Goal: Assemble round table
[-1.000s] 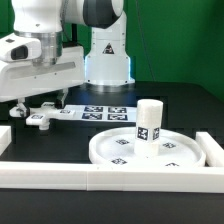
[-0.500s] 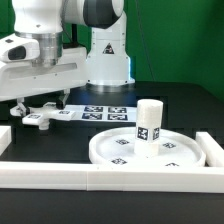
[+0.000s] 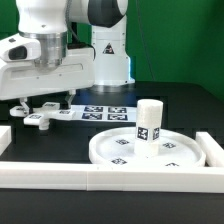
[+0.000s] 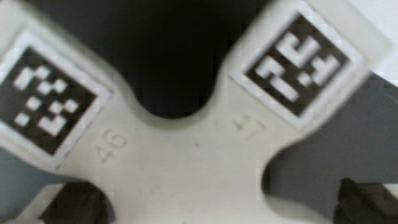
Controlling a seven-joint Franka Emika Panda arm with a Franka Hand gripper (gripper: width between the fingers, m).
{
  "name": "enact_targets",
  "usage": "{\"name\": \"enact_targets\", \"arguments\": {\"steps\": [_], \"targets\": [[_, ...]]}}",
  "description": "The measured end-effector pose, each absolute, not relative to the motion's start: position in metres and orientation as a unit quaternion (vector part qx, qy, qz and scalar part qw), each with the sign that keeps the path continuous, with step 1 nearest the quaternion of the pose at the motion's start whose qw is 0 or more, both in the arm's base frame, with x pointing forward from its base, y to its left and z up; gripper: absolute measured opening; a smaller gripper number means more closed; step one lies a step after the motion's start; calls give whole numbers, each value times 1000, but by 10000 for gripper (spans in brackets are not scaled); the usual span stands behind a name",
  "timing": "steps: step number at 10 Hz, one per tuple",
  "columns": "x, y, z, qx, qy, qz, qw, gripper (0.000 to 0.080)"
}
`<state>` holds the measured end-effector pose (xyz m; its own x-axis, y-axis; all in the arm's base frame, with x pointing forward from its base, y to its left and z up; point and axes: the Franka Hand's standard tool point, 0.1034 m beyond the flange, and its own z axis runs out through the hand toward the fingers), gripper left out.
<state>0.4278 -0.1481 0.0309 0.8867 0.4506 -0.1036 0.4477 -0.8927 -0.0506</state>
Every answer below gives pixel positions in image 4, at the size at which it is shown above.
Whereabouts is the white marker sheet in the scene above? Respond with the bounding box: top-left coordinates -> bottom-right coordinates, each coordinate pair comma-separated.
347,0 -> 398,86

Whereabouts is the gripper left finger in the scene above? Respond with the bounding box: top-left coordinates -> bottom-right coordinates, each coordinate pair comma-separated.
22,182 -> 109,224

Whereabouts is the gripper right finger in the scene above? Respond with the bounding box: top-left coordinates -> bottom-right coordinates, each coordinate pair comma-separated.
331,178 -> 398,224

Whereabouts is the white cross-shaped table base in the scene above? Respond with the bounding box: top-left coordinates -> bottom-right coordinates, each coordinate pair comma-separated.
0,0 -> 388,224

